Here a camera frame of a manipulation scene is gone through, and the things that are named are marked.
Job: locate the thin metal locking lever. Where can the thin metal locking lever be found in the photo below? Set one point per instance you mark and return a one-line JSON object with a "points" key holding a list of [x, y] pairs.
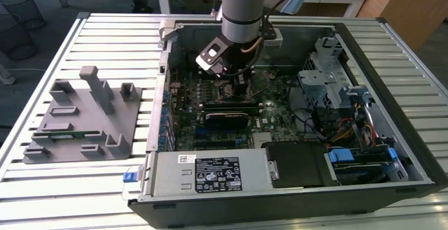
{"points": [[265, 89]]}

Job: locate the silver CPU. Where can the silver CPU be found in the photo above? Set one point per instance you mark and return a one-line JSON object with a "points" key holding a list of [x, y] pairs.
{"points": [[229, 91]]}

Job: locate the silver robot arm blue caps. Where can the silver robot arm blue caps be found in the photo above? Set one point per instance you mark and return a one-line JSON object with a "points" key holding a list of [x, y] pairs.
{"points": [[242, 9]]}

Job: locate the CPU socket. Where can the CPU socket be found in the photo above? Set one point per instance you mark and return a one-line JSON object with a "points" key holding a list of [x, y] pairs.
{"points": [[221, 100]]}

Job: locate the black RAM stick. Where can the black RAM stick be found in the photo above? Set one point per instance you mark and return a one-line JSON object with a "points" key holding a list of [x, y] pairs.
{"points": [[231, 105], [231, 110]]}

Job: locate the silver drive cage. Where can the silver drive cage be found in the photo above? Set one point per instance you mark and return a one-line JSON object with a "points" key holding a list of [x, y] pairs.
{"points": [[315, 83]]}

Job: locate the green motherboard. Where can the green motherboard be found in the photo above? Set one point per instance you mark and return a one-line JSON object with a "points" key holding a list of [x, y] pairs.
{"points": [[281, 114]]}

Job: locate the grey card retention latch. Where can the grey card retention latch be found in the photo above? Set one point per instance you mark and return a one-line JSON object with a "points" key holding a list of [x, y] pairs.
{"points": [[166, 29]]}

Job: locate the black expansion card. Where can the black expansion card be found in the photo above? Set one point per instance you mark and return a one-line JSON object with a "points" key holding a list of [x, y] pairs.
{"points": [[226, 121]]}

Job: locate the silver chipset heatsink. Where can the silver chipset heatsink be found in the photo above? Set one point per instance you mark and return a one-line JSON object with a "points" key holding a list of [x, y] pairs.
{"points": [[263, 138]]}

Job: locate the black expansion slot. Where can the black expansion slot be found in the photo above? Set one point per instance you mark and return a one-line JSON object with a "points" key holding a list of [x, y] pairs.
{"points": [[214, 144]]}

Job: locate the blue disk carrier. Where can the blue disk carrier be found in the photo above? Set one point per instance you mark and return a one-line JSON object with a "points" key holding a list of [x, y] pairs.
{"points": [[342, 156]]}

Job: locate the silver power supply unit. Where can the silver power supply unit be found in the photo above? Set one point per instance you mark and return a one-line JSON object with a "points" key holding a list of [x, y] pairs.
{"points": [[169, 172]]}

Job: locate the grey parts rack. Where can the grey parts rack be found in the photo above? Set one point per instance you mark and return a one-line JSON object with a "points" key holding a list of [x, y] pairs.
{"points": [[87, 125]]}

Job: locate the wooden cabinet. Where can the wooden cabinet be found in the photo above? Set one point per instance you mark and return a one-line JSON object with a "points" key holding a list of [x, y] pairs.
{"points": [[417, 4]]}

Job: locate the green RAM stick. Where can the green RAM stick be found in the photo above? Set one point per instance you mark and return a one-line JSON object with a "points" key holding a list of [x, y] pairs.
{"points": [[81, 133]]}

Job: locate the blue case latch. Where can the blue case latch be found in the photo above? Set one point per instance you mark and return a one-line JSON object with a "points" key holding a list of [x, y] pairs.
{"points": [[130, 177]]}

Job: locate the black open PC case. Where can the black open PC case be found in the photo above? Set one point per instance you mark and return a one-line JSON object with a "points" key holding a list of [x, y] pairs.
{"points": [[245, 209]]}

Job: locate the grey furniture foot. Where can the grey furniture foot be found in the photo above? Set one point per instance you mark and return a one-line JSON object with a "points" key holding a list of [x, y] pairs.
{"points": [[7, 77]]}

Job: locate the large white wrist camera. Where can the large white wrist camera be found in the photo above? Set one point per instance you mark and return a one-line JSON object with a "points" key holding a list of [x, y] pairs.
{"points": [[210, 56]]}

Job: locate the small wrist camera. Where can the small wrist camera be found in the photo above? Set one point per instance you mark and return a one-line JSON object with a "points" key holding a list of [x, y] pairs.
{"points": [[274, 41]]}

